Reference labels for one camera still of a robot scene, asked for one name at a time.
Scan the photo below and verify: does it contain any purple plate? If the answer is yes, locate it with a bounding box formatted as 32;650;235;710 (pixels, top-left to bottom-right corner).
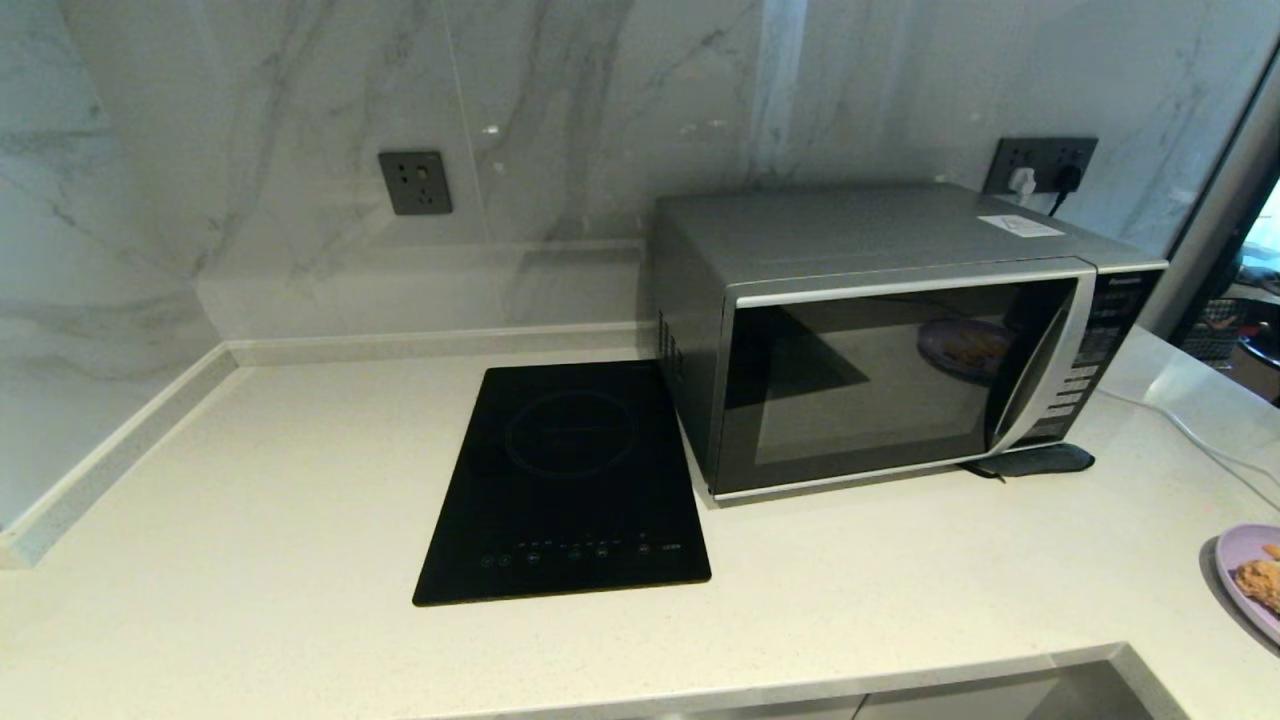
1214;523;1280;647

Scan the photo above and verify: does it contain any silver microwave oven body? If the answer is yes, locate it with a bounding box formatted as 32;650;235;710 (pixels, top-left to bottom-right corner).
652;183;1170;501

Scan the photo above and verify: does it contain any white sheet of paper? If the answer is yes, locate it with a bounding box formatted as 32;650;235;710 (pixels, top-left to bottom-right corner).
977;214;1066;240

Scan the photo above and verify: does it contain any black induction cooktop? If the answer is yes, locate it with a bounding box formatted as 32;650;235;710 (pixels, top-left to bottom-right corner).
412;360;713;608

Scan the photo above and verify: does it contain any black flat pad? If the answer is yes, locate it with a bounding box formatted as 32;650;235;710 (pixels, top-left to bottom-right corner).
960;443;1097;480

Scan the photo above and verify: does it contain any black power plug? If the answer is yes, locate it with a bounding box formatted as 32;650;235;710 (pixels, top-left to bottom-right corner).
1047;163;1085;218

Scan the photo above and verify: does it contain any dark round container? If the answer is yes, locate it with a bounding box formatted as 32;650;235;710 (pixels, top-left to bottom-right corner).
1238;330;1280;403

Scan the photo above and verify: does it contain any fried chicken piece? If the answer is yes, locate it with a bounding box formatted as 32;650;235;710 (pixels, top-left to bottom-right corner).
1234;558;1280;614

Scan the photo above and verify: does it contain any single grey wall socket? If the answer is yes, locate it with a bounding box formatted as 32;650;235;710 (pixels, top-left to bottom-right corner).
378;150;454;216

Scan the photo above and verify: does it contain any double grey wall socket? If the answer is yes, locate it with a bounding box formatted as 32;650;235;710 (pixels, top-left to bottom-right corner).
983;136;1099;196

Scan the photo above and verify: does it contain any white power cable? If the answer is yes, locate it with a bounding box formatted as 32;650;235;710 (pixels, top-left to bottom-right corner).
1095;388;1280;511

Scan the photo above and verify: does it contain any black wire basket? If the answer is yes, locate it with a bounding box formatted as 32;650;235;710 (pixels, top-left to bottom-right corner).
1183;298;1251;363

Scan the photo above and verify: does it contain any dark metal door frame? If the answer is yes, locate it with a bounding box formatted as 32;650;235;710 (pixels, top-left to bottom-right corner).
1140;45;1280;341

